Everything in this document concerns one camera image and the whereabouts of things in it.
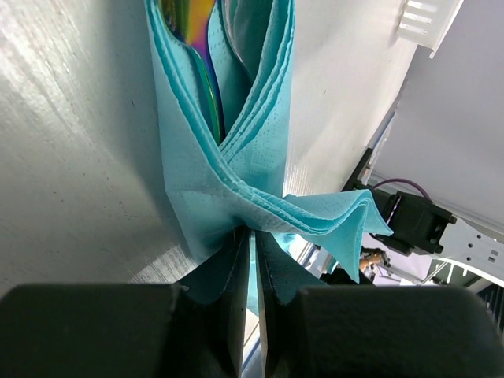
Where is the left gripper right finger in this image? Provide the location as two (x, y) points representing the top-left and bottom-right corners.
(255, 232), (503, 377)

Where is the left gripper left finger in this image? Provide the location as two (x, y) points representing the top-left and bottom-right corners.
(1, 228), (250, 377)

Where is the blue paper napkin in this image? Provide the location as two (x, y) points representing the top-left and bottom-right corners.
(145, 1), (391, 280)

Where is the iridescent spoon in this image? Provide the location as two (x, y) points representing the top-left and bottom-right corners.
(158, 0), (225, 144)

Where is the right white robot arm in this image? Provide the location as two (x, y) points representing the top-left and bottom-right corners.
(371, 189), (503, 287)

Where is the small white utensil tray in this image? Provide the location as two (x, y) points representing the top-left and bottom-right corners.
(397, 0), (464, 59)

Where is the aluminium mounting rail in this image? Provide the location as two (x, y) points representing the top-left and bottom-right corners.
(290, 235), (336, 278)

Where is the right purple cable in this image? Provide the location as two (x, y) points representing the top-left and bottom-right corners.
(372, 177), (432, 202)

